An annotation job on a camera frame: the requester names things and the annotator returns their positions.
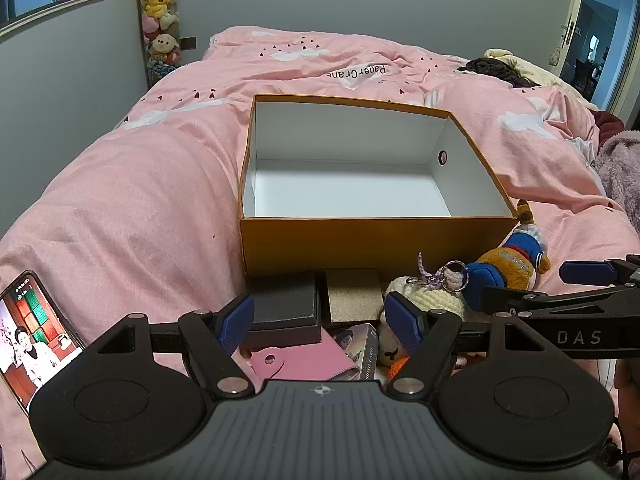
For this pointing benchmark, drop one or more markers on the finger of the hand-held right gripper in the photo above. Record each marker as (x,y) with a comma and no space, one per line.
(540,296)
(587,271)

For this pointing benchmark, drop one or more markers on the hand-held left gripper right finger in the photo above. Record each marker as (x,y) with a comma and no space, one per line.
(402,325)

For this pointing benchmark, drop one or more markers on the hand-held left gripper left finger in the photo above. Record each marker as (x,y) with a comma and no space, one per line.
(236,327)

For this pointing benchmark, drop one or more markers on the brown bear plush blue outfit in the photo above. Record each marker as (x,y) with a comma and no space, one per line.
(510,265)

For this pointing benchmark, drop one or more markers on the printed photo card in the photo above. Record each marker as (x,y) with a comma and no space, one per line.
(361,342)

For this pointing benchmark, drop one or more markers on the small black box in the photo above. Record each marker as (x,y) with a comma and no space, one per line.
(285,305)

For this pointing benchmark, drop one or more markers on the small tan box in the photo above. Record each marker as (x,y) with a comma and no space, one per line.
(350,295)

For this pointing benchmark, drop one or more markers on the pink snap wallet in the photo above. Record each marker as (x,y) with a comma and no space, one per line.
(310,360)

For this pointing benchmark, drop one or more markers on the orange cardboard box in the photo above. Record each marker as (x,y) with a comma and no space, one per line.
(350,250)

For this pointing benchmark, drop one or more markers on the purple fuzzy blanket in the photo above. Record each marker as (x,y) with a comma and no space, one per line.
(622,170)

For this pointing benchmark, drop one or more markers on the dark red cloth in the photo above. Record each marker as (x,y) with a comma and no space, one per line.
(612,122)

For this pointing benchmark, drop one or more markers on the pink printed duvet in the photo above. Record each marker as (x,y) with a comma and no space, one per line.
(150,185)

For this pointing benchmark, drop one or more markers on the cream blanket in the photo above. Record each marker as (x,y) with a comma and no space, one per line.
(542,74)

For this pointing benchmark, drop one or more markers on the smartphone with lit screen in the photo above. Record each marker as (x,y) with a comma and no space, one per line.
(30,335)

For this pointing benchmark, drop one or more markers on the white door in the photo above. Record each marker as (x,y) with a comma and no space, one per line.
(575,0)

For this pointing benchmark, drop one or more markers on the column of plush toys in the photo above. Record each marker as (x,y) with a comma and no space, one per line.
(159,5)

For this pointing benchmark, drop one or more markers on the small dark wall fixture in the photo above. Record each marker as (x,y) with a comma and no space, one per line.
(188,44)

